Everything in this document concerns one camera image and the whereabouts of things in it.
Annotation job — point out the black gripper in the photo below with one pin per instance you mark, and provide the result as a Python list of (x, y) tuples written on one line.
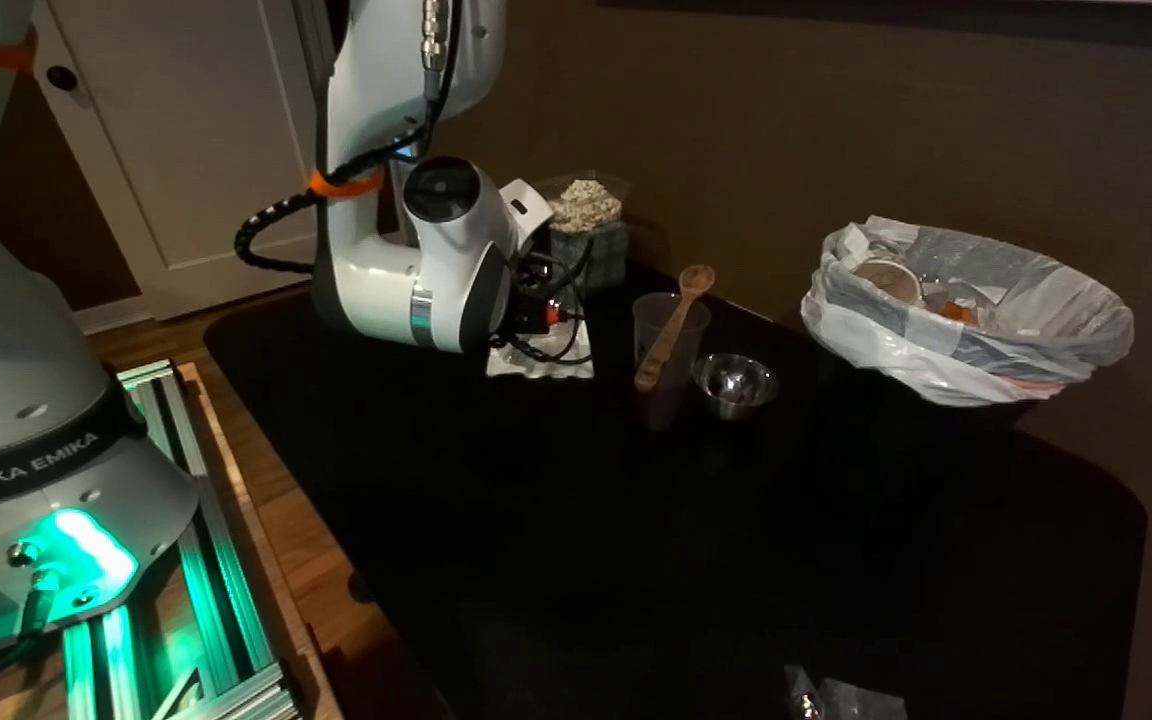
[(547, 286)]

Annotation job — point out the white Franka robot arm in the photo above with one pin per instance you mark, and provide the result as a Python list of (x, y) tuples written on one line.
[(388, 280)]

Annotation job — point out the white paper napkin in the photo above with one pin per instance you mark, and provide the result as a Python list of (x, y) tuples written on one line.
[(573, 363)]

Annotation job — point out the white crumpled tissue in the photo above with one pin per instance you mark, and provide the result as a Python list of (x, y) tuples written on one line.
[(585, 201)]

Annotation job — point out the wooden spoon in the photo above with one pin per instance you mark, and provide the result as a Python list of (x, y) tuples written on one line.
[(673, 332)]

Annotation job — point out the small metal measuring cup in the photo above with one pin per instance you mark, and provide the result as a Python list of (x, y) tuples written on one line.
[(735, 387)]

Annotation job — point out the brown paper trash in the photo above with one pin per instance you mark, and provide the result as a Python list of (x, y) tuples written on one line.
[(891, 280)]

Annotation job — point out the wooden board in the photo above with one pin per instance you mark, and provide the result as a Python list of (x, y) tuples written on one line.
[(261, 533)]

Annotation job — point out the white door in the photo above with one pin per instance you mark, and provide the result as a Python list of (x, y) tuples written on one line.
[(203, 133)]

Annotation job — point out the white plastic trash bag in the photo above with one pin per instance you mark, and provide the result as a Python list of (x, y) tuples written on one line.
[(1001, 343)]

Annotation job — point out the crumpled clear plastic wrapper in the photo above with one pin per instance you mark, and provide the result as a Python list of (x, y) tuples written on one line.
[(841, 698)]

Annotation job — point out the dark round door knob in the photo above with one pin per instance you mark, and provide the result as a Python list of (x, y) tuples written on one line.
[(60, 76)]

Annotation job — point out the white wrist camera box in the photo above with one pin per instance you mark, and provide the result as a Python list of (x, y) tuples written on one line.
[(524, 210)]

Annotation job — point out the aluminium extrusion frame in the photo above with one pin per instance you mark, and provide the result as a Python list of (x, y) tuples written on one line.
[(221, 624)]

